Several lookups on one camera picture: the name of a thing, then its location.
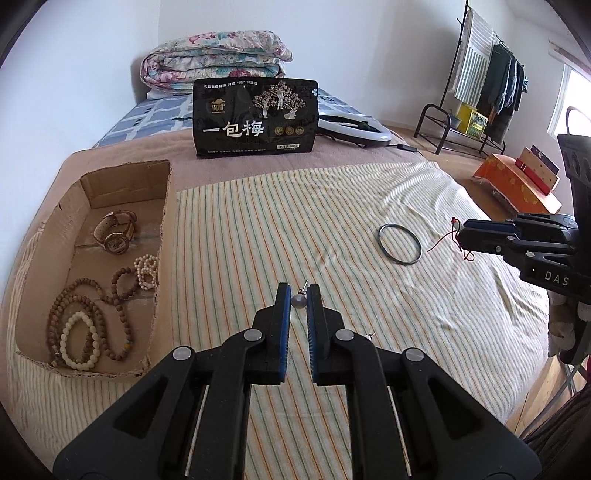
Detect red string jade pendant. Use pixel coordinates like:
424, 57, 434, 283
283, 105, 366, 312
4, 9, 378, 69
427, 217, 475, 262

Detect black bangle ring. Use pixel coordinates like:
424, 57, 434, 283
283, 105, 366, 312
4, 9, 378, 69
375, 222, 423, 267

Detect pearl bead bracelet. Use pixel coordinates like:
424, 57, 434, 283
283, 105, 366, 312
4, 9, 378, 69
132, 253, 160, 292

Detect brown wooden bead necklace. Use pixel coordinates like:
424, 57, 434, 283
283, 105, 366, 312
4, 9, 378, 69
44, 264, 141, 368

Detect brown leather wrist watch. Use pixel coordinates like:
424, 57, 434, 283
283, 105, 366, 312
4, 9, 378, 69
92, 210, 137, 255

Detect white jade bead bracelet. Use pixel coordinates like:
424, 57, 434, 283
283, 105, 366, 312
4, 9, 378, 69
58, 310, 103, 372

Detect gloved right hand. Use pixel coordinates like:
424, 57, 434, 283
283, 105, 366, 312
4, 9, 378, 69
548, 291, 590, 365

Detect orange gift box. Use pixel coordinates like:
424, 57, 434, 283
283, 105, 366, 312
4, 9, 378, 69
472, 154, 562, 214

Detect cardboard paper bag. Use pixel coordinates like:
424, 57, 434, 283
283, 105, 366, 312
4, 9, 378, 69
516, 145, 559, 195

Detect black metal clothes rack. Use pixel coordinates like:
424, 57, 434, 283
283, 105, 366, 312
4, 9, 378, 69
414, 2, 529, 155

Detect yellow green box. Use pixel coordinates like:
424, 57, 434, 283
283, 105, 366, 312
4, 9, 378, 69
457, 103, 488, 139

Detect dark hanging clothes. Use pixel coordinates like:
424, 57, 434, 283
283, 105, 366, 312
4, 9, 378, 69
477, 43, 528, 144

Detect brown bed blanket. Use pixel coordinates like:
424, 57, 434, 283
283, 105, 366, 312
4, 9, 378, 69
0, 132, 440, 398

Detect black snack bag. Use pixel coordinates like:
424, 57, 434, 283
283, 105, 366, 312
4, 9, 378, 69
192, 77, 318, 157

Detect striped hanging cloth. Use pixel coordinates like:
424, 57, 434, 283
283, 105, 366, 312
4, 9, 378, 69
448, 7, 495, 108

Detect brown cardboard tray box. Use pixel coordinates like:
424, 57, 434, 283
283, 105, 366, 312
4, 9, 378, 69
14, 160, 176, 367

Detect blue plaid mattress sheet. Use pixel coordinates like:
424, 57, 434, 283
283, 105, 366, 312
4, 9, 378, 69
98, 88, 367, 146

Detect folded floral quilt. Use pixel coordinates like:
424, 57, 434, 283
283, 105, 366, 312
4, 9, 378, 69
139, 30, 293, 95

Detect white ring light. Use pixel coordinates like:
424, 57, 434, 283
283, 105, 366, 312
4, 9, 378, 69
317, 110, 418, 153

